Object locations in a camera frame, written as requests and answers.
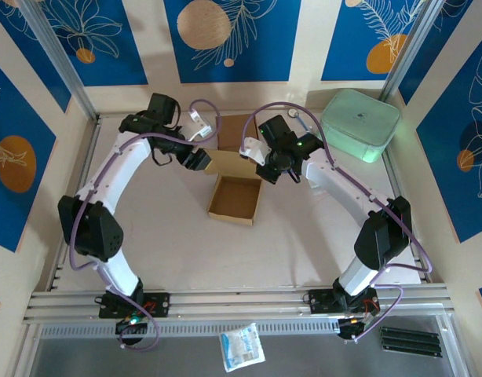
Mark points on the blue stethoscope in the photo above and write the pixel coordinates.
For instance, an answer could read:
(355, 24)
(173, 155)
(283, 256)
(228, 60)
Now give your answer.
(292, 113)

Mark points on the black ribbed block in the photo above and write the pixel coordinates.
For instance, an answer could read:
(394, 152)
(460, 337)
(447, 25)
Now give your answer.
(410, 341)

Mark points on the grey metal plate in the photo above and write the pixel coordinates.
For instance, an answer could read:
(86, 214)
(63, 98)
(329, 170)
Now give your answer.
(107, 361)

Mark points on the aluminium frame post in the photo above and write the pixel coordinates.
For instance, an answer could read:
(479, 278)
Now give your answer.
(411, 51)
(55, 51)

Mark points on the white blue wipes packet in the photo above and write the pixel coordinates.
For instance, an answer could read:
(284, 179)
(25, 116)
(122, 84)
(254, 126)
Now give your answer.
(241, 347)

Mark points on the aluminium front rail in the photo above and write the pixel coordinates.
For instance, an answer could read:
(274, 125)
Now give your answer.
(241, 304)

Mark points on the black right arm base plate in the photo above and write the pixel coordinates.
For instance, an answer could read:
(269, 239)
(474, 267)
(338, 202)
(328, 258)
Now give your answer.
(319, 300)

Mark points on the mint green zip case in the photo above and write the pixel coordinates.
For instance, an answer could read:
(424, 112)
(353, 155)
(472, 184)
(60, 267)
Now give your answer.
(358, 121)

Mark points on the aluminium side rail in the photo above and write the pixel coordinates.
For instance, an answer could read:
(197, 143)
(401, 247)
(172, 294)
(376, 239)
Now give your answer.
(92, 133)
(389, 165)

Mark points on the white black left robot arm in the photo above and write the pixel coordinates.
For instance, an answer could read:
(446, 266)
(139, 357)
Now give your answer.
(92, 231)

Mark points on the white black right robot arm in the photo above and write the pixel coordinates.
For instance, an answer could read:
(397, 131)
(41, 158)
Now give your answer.
(382, 235)

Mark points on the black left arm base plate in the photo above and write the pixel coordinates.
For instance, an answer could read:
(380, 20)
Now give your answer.
(158, 304)

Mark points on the brown cardboard box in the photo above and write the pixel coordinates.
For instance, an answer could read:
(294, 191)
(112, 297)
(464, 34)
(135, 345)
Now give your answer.
(233, 131)
(235, 196)

